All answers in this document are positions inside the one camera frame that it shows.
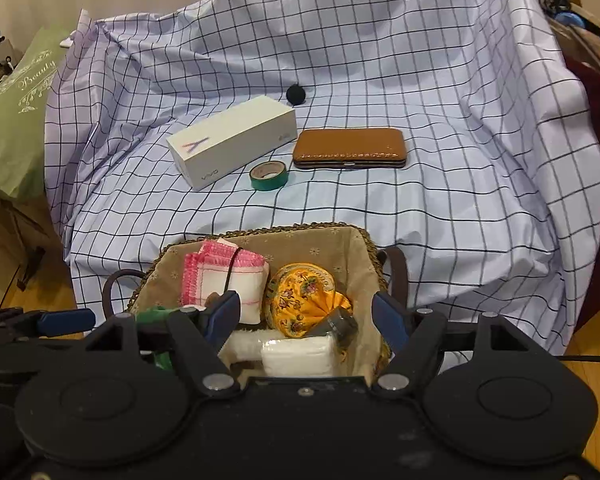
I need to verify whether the blue ball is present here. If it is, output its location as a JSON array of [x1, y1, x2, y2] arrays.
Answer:
[[552, 10, 588, 28]]

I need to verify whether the wooden cabinet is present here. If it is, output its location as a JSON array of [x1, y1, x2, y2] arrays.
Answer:
[[0, 180, 76, 311]]

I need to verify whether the woven basket with fabric lining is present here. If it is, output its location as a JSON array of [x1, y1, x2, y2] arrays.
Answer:
[[102, 223, 408, 378]]

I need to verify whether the white checked bed sheet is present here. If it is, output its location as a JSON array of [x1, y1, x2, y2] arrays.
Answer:
[[44, 0, 600, 356]]

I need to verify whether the yellow embroidered pouch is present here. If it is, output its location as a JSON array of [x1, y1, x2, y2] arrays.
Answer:
[[264, 262, 353, 338]]

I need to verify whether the dark grey case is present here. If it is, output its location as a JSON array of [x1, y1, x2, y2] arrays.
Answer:
[[312, 307, 358, 347]]

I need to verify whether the white plush toy green outfit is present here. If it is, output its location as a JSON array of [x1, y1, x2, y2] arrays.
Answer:
[[135, 305, 176, 373]]

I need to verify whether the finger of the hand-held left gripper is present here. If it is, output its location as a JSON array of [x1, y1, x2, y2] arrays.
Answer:
[[0, 308, 96, 343]]

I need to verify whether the white and pink handkerchief bundle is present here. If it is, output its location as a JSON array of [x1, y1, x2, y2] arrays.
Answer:
[[181, 240, 271, 326]]

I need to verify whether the brown leather wallet case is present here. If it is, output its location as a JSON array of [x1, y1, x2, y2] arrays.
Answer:
[[292, 127, 408, 171]]

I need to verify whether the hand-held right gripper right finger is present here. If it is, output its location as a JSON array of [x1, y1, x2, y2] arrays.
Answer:
[[372, 292, 541, 400]]

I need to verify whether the white phone box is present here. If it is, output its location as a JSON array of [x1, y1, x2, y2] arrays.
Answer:
[[167, 95, 299, 192]]

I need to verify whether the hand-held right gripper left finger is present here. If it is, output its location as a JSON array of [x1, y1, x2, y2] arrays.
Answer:
[[72, 291, 242, 400]]

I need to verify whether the green tape roll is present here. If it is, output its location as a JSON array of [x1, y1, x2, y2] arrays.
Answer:
[[249, 161, 288, 192]]

